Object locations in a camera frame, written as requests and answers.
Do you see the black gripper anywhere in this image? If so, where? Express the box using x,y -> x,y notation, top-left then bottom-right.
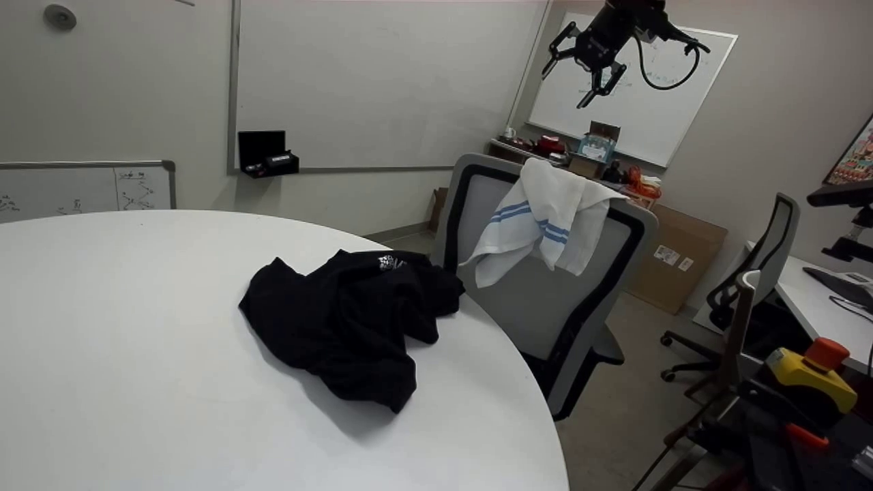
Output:
540,9 -> 639,112

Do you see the white towel with blue stripes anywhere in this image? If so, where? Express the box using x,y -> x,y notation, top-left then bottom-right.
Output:
460,155 -> 630,291

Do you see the black t-shirt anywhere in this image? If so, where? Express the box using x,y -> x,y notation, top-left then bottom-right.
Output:
236,247 -> 467,417

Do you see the black mesh office chair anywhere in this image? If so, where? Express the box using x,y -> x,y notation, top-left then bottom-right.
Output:
656,189 -> 801,385

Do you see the red object on side table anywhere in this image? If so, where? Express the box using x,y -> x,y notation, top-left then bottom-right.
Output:
532,130 -> 568,159

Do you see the blue and white box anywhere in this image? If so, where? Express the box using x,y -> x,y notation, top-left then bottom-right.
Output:
576,130 -> 621,168

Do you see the whiteboard with green writing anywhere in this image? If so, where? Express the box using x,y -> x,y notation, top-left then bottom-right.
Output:
525,9 -> 738,168

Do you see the orange object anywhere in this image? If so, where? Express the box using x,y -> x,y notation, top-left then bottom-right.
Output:
624,164 -> 662,201

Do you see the small brown cardboard piece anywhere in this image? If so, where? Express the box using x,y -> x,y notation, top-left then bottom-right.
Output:
425,185 -> 450,234

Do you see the large brown cardboard box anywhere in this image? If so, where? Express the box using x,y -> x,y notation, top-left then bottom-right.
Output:
624,200 -> 731,317

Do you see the computer monitor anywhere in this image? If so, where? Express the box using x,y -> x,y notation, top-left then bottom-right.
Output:
821,112 -> 873,189

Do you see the grey tripod stand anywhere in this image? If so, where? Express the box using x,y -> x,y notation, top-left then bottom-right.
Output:
630,267 -> 766,491

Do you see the black whiteboard eraser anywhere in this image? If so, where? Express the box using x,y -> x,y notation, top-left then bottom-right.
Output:
243,149 -> 302,181

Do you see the black marker holder box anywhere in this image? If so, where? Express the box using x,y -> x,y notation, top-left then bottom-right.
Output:
234,129 -> 288,172

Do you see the black keyboard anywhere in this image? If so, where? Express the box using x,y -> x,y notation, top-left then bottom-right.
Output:
800,262 -> 873,317

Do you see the white desk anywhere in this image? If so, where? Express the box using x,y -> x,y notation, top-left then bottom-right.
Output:
775,253 -> 873,370

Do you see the yellow emergency stop box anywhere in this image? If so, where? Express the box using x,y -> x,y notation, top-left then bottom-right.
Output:
761,336 -> 860,417

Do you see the black equipment cart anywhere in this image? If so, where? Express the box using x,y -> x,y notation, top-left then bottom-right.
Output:
726,370 -> 873,491

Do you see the small silver-framed whiteboard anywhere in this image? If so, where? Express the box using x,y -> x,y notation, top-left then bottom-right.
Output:
0,159 -> 176,226

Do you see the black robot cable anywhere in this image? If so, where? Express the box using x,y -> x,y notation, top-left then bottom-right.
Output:
636,17 -> 714,93

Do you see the large blank wall whiteboard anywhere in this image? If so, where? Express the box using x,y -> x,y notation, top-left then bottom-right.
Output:
227,0 -> 553,178

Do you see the grey office chair black frame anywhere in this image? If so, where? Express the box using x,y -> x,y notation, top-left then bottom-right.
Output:
434,149 -> 662,423

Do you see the red clamp handle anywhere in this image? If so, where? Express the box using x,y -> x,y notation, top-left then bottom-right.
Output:
783,417 -> 832,455

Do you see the round grey wall sensor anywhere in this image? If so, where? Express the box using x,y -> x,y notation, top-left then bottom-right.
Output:
38,3 -> 78,36

